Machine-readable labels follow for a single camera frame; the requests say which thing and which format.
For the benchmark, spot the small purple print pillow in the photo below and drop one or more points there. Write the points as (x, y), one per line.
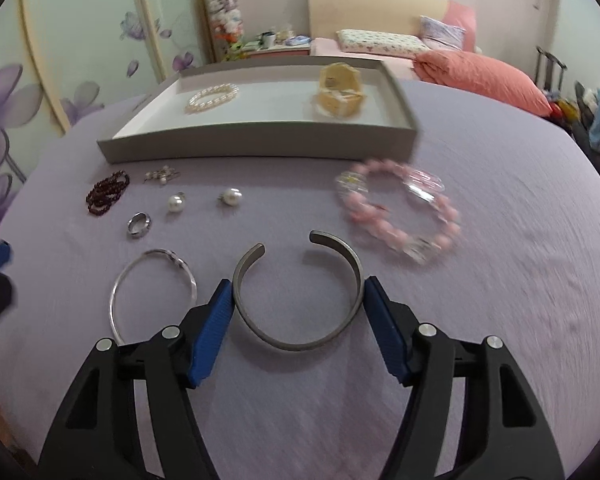
(442, 32)

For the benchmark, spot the purple tablecloth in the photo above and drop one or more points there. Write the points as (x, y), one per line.
(505, 260)

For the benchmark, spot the pink bed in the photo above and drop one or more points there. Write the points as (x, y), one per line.
(325, 47)

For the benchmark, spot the pearl earring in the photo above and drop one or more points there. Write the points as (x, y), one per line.
(175, 204)
(231, 197)

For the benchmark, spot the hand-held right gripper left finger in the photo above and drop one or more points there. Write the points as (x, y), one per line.
(210, 332)

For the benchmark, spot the folded salmon quilt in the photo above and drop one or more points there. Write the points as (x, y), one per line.
(475, 77)

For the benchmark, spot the small silver brooch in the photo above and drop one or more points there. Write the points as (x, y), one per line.
(162, 175)

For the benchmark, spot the grey rack with clothes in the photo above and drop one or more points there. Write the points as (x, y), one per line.
(587, 110)

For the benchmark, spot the clear tube of plush toys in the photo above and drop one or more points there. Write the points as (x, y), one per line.
(226, 10)

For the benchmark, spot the pink and cream nightstand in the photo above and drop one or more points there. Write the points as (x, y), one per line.
(277, 49)

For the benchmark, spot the white shallow tray box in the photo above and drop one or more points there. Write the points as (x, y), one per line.
(280, 110)

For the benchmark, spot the dark wooden chair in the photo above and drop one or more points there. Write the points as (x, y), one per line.
(550, 67)

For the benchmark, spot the white patterned pillow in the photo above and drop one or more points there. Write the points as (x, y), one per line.
(380, 41)

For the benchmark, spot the yellow wrist watch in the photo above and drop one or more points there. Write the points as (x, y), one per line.
(337, 85)

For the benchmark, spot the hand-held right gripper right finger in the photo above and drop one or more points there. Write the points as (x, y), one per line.
(385, 332)

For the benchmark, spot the cream and pink headboard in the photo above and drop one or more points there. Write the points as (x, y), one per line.
(375, 7)

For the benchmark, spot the thin silver bangle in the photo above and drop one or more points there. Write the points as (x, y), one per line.
(112, 301)

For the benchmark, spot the floral sliding-door wardrobe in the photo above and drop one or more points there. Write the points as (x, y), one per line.
(80, 35)

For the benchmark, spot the grey metal cuff bangle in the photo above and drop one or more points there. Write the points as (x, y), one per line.
(290, 345)

